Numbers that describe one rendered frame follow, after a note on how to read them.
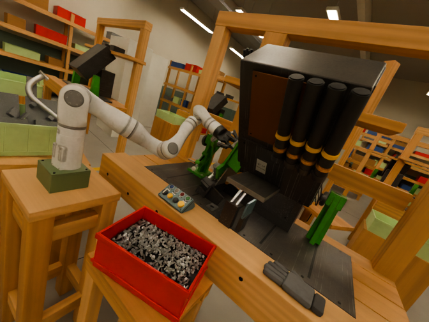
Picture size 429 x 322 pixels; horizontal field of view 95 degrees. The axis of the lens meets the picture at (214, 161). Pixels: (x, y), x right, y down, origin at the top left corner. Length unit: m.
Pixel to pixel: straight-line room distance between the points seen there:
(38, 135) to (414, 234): 1.88
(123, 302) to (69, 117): 0.64
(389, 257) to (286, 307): 0.69
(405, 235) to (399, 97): 10.00
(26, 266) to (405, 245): 1.55
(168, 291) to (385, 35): 1.32
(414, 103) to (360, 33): 9.86
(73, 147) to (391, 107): 10.86
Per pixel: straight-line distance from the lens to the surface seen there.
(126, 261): 0.66
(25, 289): 1.13
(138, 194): 1.04
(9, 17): 7.01
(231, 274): 0.80
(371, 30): 1.31
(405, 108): 11.03
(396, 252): 1.31
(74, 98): 0.88
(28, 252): 1.00
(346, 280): 1.05
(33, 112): 1.64
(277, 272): 0.78
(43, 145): 1.42
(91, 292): 0.87
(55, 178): 0.95
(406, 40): 1.30
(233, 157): 0.94
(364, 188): 1.31
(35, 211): 0.89
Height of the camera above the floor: 1.37
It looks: 16 degrees down
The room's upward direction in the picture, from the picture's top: 20 degrees clockwise
